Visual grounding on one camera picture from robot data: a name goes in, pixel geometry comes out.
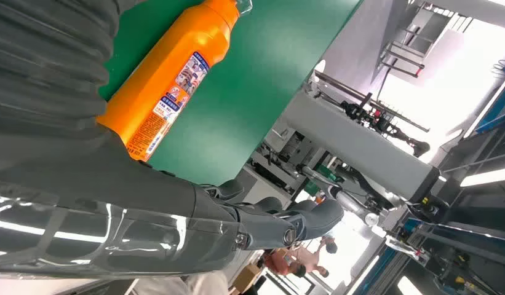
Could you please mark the brown cardboard box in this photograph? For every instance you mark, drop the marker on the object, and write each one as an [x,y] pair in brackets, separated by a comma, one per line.
[246,279]

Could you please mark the grey metal shelf frame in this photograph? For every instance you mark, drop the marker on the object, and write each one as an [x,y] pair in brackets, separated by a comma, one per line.
[411,44]

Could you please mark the person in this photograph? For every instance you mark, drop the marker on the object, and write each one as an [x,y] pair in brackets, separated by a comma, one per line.
[317,258]
[282,262]

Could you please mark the green table mat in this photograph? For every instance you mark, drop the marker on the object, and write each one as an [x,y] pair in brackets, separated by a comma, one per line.
[252,81]

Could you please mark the white robot stand machine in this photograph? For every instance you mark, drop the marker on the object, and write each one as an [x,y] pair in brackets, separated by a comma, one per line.
[358,146]

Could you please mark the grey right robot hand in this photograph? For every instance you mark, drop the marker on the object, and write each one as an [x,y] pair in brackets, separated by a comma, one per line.
[93,211]

